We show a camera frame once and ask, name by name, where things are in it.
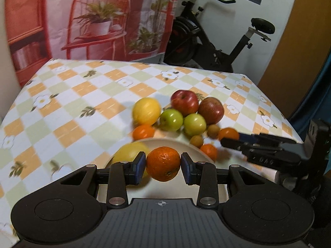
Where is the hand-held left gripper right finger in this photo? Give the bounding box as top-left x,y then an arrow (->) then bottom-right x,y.
180,151 -> 276,210

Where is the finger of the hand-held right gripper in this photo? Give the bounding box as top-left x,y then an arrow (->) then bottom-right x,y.
220,137 -> 302,166
237,132 -> 298,147

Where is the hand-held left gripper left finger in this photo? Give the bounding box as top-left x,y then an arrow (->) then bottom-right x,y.
50,151 -> 148,210

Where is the small tangerine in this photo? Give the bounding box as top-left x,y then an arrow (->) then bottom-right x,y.
200,144 -> 218,161
218,128 -> 240,141
133,124 -> 156,140

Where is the large orange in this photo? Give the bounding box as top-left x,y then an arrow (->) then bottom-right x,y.
145,146 -> 181,182

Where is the cream round plate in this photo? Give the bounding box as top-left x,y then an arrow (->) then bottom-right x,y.
103,138 -> 216,199

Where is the small brown round fruit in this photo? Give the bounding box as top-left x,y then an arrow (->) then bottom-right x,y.
207,124 -> 221,138
190,134 -> 204,147

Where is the green apple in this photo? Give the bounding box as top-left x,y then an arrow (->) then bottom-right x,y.
183,113 -> 207,136
160,109 -> 184,132

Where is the yellow lemon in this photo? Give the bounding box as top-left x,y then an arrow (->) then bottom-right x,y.
132,97 -> 161,126
112,142 -> 151,185

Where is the red apple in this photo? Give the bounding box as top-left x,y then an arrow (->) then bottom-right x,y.
198,97 -> 225,125
171,89 -> 199,117

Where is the dark blue curtain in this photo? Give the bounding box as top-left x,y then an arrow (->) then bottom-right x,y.
287,57 -> 331,135

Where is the brown wooden board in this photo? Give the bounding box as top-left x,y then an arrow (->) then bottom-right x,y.
257,0 -> 331,114

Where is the black exercise bike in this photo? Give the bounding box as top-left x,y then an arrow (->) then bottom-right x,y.
163,0 -> 276,73

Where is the printed chair plant backdrop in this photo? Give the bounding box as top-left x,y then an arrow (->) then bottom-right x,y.
5,0 -> 182,88

